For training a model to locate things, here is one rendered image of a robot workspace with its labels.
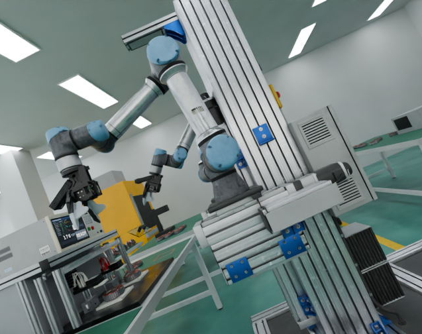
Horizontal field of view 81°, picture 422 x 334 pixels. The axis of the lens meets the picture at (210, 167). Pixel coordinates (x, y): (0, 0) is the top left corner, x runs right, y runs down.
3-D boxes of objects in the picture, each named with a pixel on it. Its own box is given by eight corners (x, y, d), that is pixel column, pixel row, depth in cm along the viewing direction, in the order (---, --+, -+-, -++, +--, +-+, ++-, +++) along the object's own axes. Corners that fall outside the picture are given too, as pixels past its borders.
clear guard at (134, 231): (152, 228, 179) (148, 221, 179) (139, 237, 155) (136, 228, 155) (112, 246, 181) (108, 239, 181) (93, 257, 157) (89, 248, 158)
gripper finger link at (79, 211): (85, 219, 75) (85, 195, 81) (67, 227, 75) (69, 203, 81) (92, 223, 77) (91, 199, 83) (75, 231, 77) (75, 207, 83)
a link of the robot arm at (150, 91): (166, 63, 113) (89, 143, 105) (164, 49, 102) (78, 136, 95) (185, 79, 113) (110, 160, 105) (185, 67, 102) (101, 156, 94)
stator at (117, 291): (129, 287, 139) (126, 281, 139) (118, 297, 128) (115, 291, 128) (112, 294, 140) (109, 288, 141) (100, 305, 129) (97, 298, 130)
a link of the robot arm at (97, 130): (107, 124, 96) (79, 135, 95) (97, 114, 85) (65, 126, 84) (115, 142, 96) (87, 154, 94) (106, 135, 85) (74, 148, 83)
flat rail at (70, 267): (120, 242, 179) (118, 238, 179) (60, 276, 118) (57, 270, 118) (118, 242, 179) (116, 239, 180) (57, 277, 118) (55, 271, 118)
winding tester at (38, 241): (105, 233, 172) (94, 206, 174) (61, 252, 129) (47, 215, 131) (56, 255, 175) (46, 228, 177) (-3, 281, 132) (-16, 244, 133)
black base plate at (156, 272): (174, 259, 176) (173, 256, 176) (140, 305, 112) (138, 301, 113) (115, 284, 179) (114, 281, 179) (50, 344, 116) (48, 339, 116)
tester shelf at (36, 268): (118, 234, 183) (116, 228, 183) (50, 268, 115) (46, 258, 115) (65, 257, 186) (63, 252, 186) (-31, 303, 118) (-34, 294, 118)
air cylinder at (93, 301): (100, 303, 138) (97, 293, 139) (93, 310, 131) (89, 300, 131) (92, 306, 139) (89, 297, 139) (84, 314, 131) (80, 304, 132)
